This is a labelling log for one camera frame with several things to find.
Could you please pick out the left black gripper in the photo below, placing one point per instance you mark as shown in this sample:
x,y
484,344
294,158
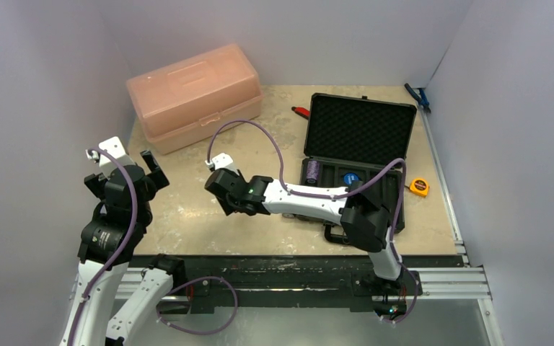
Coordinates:
x,y
156,179

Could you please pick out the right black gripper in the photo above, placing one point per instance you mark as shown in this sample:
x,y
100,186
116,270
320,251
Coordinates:
x,y
221,186

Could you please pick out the purple poker chip stack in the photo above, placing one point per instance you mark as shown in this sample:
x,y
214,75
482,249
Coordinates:
x,y
312,172

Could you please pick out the blue small blind button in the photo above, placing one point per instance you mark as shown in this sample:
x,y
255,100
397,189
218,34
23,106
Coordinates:
x,y
350,177

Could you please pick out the black foam-lined carry case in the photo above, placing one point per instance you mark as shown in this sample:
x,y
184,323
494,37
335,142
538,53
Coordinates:
x,y
359,135

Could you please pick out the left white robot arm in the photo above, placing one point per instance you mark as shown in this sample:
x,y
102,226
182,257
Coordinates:
x,y
105,253

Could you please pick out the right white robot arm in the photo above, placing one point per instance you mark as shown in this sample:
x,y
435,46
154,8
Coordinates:
x,y
367,222

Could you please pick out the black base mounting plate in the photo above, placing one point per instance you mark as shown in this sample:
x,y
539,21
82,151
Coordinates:
x,y
304,281

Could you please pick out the pink plastic storage box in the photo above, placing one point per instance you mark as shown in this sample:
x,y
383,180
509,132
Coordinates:
x,y
188,101

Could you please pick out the yellow tape measure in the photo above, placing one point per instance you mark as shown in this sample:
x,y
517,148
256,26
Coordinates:
x,y
419,187

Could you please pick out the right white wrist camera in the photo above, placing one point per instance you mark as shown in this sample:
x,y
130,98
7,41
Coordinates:
x,y
222,161

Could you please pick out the red-handled tool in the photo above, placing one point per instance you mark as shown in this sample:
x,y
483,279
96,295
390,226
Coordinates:
x,y
300,111

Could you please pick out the blue-handled pliers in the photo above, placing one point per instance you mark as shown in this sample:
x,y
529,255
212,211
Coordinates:
x,y
419,96

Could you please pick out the aluminium extrusion rail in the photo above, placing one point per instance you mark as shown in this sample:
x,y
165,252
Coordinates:
x,y
470,283

